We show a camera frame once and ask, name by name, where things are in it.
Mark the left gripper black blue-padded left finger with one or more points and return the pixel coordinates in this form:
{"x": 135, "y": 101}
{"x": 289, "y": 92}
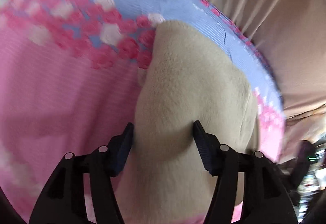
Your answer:
{"x": 62, "y": 199}

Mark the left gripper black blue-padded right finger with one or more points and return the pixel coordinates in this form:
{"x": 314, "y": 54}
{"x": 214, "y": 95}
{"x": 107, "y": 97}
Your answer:
{"x": 265, "y": 198}

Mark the beige knit sweater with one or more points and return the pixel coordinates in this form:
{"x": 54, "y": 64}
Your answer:
{"x": 190, "y": 78}

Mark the cluttered dark shelf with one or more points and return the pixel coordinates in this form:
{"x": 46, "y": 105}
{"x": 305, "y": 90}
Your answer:
{"x": 309, "y": 198}

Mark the beige curtain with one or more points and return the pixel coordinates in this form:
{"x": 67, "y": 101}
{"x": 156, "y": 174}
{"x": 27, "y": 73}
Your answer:
{"x": 290, "y": 36}

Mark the pink blue floral bedsheet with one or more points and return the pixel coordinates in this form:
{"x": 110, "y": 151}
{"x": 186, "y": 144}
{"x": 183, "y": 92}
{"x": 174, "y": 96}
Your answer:
{"x": 69, "y": 72}

